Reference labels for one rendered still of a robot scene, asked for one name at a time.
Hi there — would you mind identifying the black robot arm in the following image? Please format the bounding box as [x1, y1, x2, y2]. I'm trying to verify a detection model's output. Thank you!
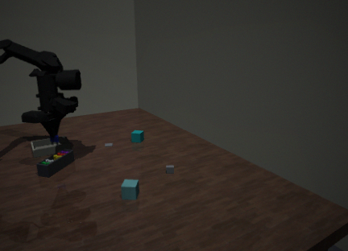
[0, 39, 81, 114]

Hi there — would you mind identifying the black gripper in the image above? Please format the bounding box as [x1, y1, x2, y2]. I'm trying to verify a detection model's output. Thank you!
[21, 89, 66, 138]

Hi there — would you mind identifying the teal cube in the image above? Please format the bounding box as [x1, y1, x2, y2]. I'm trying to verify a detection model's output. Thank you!
[121, 179, 139, 200]
[131, 130, 144, 143]

